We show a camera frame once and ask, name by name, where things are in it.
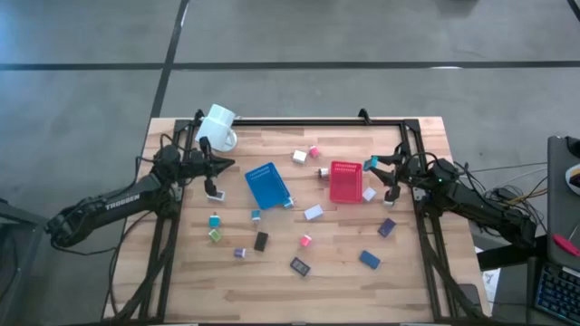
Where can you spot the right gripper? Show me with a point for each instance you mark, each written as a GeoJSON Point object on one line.
{"type": "Point", "coordinates": [409, 174]}

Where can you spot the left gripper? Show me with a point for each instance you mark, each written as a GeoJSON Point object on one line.
{"type": "Point", "coordinates": [192, 164]}

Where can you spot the teal rectangular box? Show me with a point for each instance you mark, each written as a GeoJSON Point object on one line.
{"type": "Point", "coordinates": [370, 163]}

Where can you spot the white digital display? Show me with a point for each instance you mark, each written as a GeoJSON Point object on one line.
{"type": "Point", "coordinates": [216, 196]}

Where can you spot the teal charger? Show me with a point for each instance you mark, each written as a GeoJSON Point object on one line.
{"type": "Point", "coordinates": [214, 221]}
{"type": "Point", "coordinates": [256, 215]}

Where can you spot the navy blue box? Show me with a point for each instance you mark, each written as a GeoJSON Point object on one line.
{"type": "Point", "coordinates": [386, 227]}

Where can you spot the white round charger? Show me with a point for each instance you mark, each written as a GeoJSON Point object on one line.
{"type": "Point", "coordinates": [323, 172]}

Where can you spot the green white charger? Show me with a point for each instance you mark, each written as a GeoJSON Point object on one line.
{"type": "Point", "coordinates": [215, 235]}

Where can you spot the white box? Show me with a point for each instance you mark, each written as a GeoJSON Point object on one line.
{"type": "Point", "coordinates": [313, 212]}

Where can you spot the purple white charger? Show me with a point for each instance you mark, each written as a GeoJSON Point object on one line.
{"type": "Point", "coordinates": [239, 253]}

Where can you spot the pink charger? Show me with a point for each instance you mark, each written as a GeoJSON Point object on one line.
{"type": "Point", "coordinates": [313, 151]}
{"type": "Point", "coordinates": [306, 240]}

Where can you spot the dark purple digital display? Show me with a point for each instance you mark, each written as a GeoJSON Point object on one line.
{"type": "Point", "coordinates": [300, 266]}

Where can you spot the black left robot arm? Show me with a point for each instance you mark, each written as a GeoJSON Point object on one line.
{"type": "Point", "coordinates": [122, 201]}

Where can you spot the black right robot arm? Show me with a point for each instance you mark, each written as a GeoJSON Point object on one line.
{"type": "Point", "coordinates": [480, 204]}

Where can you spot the white cube charger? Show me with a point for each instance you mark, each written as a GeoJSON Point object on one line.
{"type": "Point", "coordinates": [299, 156]}
{"type": "Point", "coordinates": [369, 194]}
{"type": "Point", "coordinates": [386, 203]}

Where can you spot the white cylindrical spotlight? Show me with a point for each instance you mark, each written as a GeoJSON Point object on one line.
{"type": "Point", "coordinates": [217, 127]}

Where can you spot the red plastic basket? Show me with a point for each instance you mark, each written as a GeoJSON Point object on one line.
{"type": "Point", "coordinates": [345, 183]}

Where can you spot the blue plastic basket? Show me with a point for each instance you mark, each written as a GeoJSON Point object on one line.
{"type": "Point", "coordinates": [267, 185]}

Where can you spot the black flat box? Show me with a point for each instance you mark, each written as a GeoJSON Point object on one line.
{"type": "Point", "coordinates": [261, 241]}

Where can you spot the black desk foot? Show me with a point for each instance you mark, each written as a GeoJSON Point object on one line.
{"type": "Point", "coordinates": [507, 256]}

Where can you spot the dark grey tablet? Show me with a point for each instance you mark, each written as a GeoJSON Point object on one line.
{"type": "Point", "coordinates": [469, 296]}

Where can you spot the white paper sheet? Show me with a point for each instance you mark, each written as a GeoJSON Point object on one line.
{"type": "Point", "coordinates": [491, 280]}

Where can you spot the grey desk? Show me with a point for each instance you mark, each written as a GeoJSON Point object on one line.
{"type": "Point", "coordinates": [557, 204]}

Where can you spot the red object on desk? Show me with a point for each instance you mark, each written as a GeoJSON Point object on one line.
{"type": "Point", "coordinates": [565, 244]}

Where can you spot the black keyboard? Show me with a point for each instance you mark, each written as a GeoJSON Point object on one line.
{"type": "Point", "coordinates": [559, 292]}

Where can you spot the dark grey side stand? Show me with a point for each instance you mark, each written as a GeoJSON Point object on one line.
{"type": "Point", "coordinates": [18, 253]}

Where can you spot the black frame clamp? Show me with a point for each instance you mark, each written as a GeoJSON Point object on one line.
{"type": "Point", "coordinates": [198, 115]}
{"type": "Point", "coordinates": [363, 115]}

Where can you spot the black aluminium table frame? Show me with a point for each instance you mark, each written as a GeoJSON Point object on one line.
{"type": "Point", "coordinates": [317, 122]}

